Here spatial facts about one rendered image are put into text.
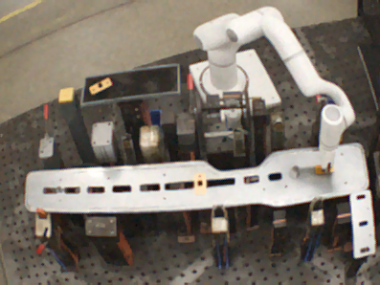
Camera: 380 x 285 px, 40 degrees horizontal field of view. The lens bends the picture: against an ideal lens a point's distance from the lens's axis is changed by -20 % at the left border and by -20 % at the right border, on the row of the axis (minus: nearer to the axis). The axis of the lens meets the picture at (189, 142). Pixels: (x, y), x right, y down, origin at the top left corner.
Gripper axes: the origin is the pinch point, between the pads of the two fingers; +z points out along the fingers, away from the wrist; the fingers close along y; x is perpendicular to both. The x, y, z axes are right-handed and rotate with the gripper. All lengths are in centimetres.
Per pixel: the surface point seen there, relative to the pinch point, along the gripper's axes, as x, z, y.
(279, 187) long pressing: -18.8, 3.5, 4.9
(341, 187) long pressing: 6.6, 3.5, 8.9
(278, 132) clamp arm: -17.9, -2.2, -14.5
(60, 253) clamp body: -104, 18, 23
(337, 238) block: 7.2, 22.5, 22.4
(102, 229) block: -81, 1, 18
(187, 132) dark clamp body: -50, -4, -16
